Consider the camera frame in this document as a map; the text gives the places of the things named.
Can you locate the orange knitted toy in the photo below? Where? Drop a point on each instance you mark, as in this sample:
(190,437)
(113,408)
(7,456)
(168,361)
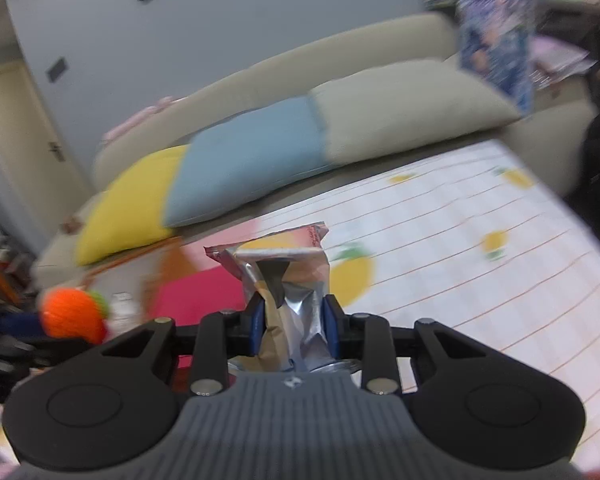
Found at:
(70,315)

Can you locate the silver foil snack packet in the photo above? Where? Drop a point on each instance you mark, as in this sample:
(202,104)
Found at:
(290,280)

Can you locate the red box lid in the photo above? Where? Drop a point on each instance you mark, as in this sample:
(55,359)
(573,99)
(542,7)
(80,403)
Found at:
(200,292)

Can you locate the white storage box orange rim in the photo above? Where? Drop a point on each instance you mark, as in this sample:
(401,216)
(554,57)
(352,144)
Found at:
(172,265)

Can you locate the cream door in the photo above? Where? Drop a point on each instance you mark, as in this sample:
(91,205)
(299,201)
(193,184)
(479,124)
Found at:
(15,135)

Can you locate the blue patterned bag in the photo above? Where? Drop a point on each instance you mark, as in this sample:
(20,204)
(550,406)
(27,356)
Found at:
(497,45)

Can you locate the small brown object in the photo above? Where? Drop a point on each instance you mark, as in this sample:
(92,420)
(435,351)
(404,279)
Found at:
(72,224)

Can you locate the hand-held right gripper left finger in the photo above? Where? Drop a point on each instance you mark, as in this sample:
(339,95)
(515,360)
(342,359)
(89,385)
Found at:
(256,325)

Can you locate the checked lemon print tablecloth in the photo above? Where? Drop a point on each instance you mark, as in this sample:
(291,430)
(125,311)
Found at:
(455,270)

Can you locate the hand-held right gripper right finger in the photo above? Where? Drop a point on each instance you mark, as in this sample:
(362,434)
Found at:
(331,325)

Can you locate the wall light switch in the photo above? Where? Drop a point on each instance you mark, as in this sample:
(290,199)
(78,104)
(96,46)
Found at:
(57,70)

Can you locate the pink cloth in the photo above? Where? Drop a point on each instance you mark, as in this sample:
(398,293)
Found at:
(137,119)

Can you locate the light blue pillow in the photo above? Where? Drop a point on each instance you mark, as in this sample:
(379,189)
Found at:
(245,160)

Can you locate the beige sofa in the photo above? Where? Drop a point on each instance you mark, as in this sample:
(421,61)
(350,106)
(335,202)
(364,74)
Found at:
(380,45)

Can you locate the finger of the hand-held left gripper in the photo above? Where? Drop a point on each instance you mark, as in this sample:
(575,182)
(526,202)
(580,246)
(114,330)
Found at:
(22,323)

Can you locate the beige pillow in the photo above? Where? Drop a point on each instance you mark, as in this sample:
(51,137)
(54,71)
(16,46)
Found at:
(405,110)

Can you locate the yellow pillow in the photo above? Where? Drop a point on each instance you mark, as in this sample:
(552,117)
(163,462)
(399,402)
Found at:
(130,205)

